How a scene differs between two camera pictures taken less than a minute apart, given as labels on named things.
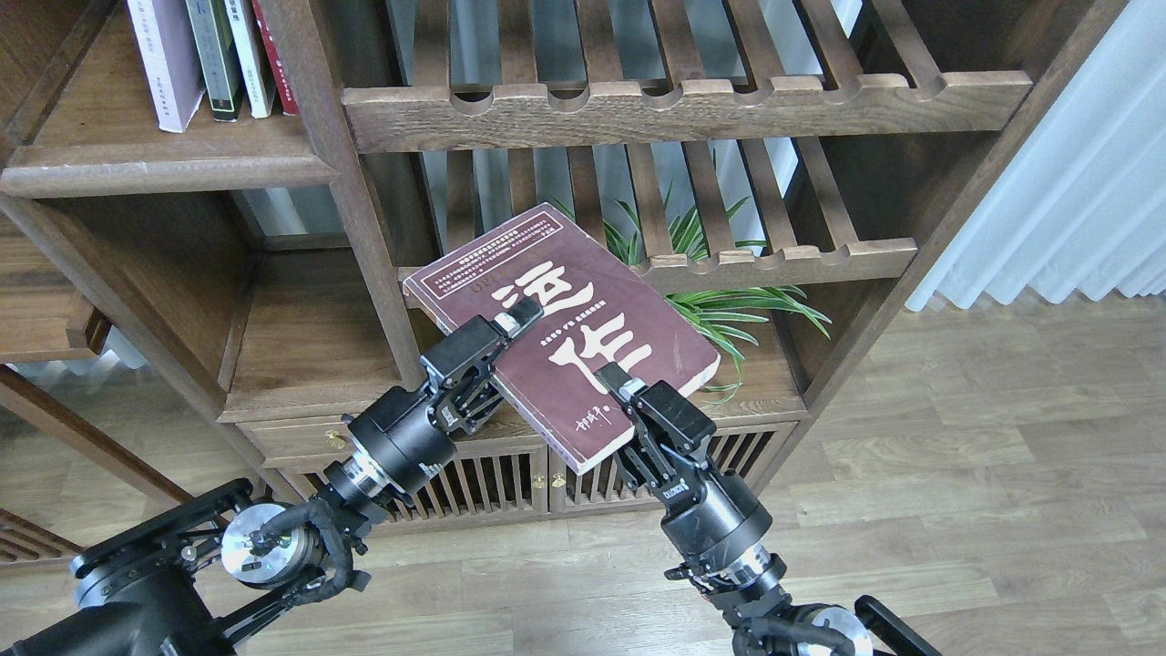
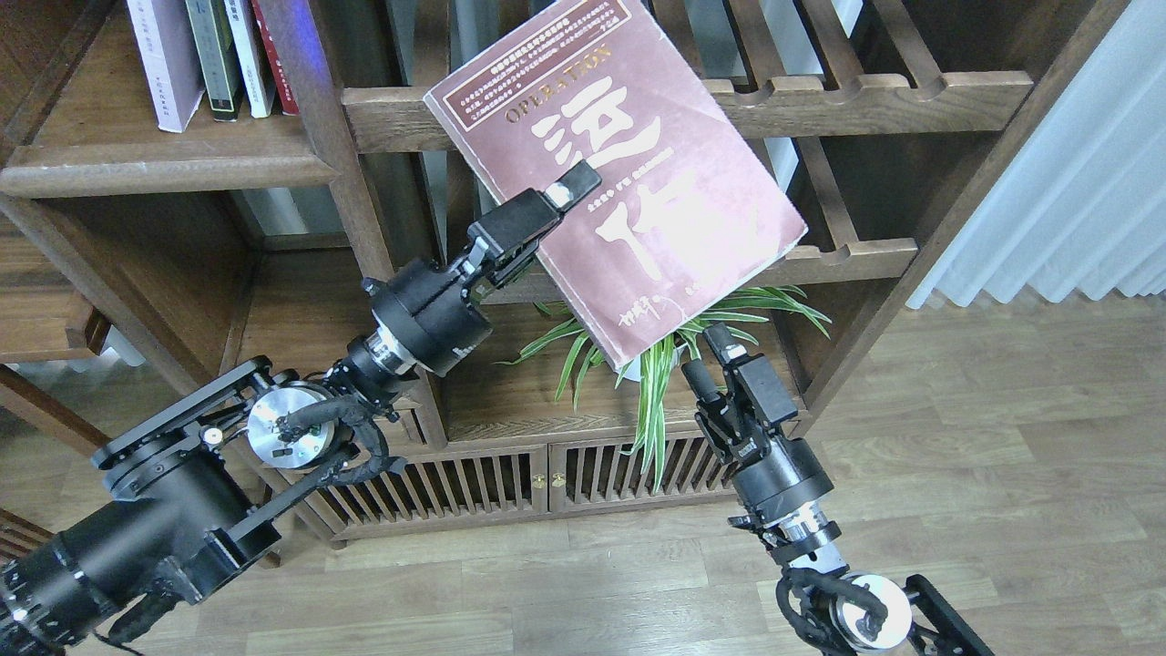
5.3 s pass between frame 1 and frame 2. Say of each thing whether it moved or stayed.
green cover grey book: stayed
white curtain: stayed
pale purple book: stayed
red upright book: stayed
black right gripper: moved
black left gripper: moved
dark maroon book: moved
